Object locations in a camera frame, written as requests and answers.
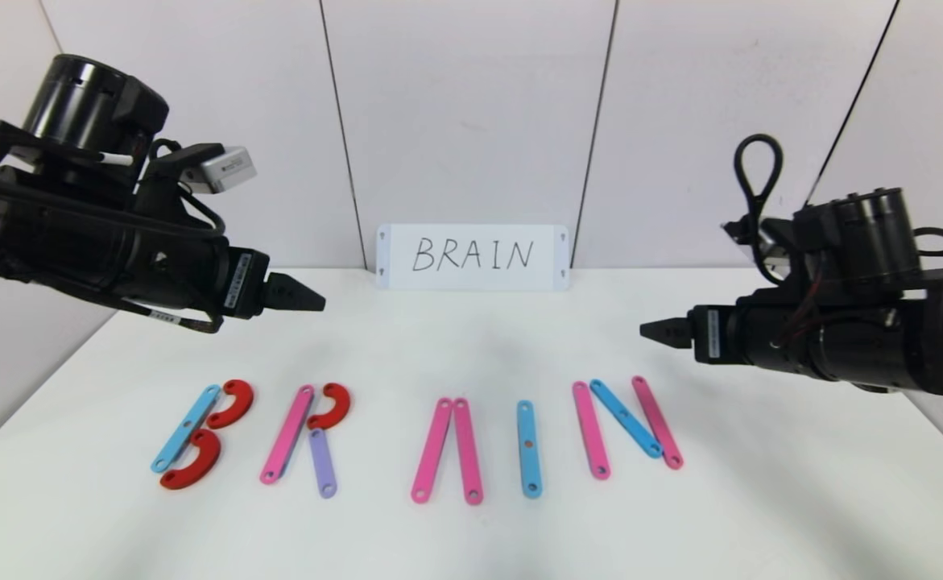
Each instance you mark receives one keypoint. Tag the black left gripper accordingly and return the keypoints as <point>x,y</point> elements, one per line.
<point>244,284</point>

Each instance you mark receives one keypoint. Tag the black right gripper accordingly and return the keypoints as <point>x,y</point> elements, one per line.
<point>708,331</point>

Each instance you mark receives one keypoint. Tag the pink bar with holes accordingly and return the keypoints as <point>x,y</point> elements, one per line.
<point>468,451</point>
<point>286,439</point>
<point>432,449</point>
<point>658,423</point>
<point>592,435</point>

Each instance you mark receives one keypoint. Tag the short blue bar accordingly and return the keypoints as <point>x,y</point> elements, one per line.
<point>628,419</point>

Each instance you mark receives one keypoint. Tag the short purple bar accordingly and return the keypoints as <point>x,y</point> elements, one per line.
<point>324,467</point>

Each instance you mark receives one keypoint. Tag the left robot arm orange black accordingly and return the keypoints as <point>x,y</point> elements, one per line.
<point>52,225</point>

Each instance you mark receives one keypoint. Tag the white BRAIN sign card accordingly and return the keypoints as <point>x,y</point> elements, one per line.
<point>552,266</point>

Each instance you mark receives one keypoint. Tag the long blue flat bar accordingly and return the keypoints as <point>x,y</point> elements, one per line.
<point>185,429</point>

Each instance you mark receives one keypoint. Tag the blue bar with orange underside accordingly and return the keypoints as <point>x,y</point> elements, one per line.
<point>527,467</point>

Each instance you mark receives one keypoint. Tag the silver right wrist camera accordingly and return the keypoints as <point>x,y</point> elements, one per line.
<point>765,250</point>

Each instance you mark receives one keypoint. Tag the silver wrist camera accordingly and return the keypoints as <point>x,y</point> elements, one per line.
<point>225,169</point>
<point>765,250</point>

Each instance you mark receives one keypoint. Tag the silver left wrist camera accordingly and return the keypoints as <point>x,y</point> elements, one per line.
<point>225,169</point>

